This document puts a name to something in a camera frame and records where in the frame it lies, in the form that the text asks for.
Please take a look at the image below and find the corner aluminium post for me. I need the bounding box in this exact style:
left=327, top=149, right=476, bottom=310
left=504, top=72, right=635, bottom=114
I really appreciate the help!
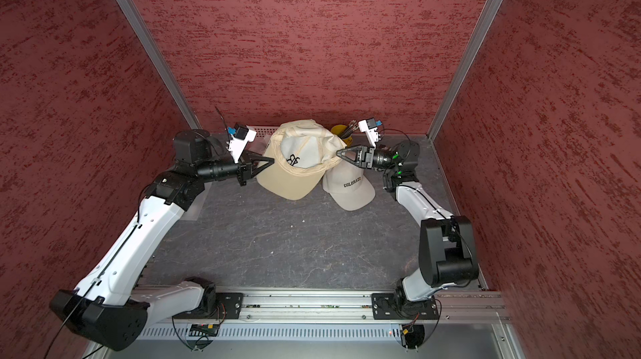
left=116, top=0, right=201, bottom=129
left=427, top=0, right=504, bottom=143

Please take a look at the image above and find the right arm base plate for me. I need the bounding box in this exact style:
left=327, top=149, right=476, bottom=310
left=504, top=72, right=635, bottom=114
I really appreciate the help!
left=371, top=293, right=439, bottom=321

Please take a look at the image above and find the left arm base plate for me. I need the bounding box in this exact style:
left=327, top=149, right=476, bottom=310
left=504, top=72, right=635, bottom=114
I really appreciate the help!
left=175, top=292, right=244, bottom=322

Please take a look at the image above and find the yellow pencil cup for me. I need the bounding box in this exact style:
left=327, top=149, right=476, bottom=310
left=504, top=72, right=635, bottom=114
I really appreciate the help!
left=331, top=125, right=353, bottom=146

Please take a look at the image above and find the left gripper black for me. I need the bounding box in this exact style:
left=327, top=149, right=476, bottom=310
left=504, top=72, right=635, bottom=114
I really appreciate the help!
left=197, top=149, right=274, bottom=187

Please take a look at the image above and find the left corner aluminium post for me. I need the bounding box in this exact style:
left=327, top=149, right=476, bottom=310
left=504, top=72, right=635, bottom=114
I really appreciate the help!
left=116, top=0, right=201, bottom=129

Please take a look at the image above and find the white Colorado baseball cap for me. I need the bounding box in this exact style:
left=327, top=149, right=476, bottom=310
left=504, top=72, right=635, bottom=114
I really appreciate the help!
left=322, top=160, right=376, bottom=212

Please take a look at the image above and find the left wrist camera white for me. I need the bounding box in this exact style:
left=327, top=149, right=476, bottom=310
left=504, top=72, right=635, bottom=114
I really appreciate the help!
left=227, top=123, right=256, bottom=163

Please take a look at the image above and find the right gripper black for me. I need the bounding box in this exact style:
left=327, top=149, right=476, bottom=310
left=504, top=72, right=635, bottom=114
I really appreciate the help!
left=337, top=143, right=399, bottom=170

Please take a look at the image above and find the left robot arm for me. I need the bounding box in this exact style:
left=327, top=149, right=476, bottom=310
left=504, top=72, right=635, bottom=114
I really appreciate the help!
left=49, top=124, right=273, bottom=351

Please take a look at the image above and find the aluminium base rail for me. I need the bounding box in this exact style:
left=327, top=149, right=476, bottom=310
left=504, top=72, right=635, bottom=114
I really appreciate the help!
left=99, top=288, right=512, bottom=324

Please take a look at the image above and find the pink plastic basket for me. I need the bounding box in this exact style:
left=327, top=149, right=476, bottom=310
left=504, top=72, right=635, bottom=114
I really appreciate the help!
left=249, top=125, right=278, bottom=138

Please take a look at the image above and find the right corner aluminium post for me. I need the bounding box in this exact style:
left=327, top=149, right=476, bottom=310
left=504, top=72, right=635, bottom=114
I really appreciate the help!
left=427, top=0, right=504, bottom=143

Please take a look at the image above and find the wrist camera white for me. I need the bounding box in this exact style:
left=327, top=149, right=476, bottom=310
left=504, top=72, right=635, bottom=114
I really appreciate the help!
left=227, top=123, right=256, bottom=163
left=358, top=118, right=382, bottom=148

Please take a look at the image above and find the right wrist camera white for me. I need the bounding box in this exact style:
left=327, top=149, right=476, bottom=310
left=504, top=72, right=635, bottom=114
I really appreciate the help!
left=358, top=118, right=382, bottom=148

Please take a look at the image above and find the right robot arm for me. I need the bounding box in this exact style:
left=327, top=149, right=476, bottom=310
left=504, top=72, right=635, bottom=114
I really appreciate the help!
left=337, top=140, right=479, bottom=310

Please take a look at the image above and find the clear plastic plate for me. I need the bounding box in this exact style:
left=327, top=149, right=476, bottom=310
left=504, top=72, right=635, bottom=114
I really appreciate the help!
left=181, top=185, right=210, bottom=222

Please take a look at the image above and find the beige baseball cap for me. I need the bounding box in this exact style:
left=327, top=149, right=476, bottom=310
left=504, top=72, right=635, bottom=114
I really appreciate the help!
left=257, top=120, right=347, bottom=201

